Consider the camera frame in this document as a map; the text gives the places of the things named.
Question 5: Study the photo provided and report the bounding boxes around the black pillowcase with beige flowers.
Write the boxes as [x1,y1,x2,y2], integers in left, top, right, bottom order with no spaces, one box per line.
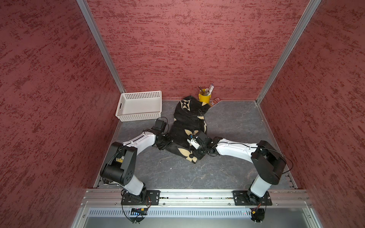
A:
[165,96,210,163]

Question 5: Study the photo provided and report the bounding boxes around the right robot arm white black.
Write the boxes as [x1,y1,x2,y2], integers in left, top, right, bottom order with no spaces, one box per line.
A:
[187,131,287,206]

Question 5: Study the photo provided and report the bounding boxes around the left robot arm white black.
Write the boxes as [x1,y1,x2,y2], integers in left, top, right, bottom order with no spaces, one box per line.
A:
[100,130,172,204]

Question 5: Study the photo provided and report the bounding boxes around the white perforated plastic basket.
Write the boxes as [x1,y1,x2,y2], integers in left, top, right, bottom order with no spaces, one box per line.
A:
[115,91,162,122]

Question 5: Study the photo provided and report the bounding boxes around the red flat box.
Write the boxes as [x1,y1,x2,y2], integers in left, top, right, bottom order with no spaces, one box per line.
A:
[209,97,221,107]

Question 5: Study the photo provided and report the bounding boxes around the yellow pen cup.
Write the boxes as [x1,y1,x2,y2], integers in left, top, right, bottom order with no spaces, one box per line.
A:
[198,94,211,104]

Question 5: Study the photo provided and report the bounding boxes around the pens in cup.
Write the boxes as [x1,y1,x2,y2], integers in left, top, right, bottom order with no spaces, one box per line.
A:
[198,84,214,97]

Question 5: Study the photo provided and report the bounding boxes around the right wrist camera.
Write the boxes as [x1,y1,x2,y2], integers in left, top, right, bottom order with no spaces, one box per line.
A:
[187,135,200,150]

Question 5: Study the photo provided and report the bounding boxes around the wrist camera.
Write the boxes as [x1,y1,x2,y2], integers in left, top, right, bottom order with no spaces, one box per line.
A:
[152,117,168,133]
[187,135,200,150]

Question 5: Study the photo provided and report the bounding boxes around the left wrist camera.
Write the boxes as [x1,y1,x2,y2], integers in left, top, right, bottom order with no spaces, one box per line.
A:
[152,117,168,133]

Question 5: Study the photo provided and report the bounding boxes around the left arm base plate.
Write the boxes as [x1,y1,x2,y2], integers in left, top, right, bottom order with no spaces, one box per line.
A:
[121,190,161,207]

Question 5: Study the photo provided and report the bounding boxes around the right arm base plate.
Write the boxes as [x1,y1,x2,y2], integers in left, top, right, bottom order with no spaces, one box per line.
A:
[232,191,272,206]

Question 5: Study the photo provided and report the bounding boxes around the aluminium front rail frame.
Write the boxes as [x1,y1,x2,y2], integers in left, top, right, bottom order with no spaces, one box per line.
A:
[72,189,322,228]

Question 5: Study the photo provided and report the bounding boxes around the right corner aluminium post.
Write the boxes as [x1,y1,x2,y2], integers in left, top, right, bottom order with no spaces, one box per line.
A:
[256,0,321,105]

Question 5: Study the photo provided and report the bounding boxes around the corner aluminium post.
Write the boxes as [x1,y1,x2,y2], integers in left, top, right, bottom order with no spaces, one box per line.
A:
[77,0,125,93]
[256,0,321,105]

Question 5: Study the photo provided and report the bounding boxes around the left corner aluminium post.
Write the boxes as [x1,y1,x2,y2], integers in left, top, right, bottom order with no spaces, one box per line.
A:
[77,0,125,93]

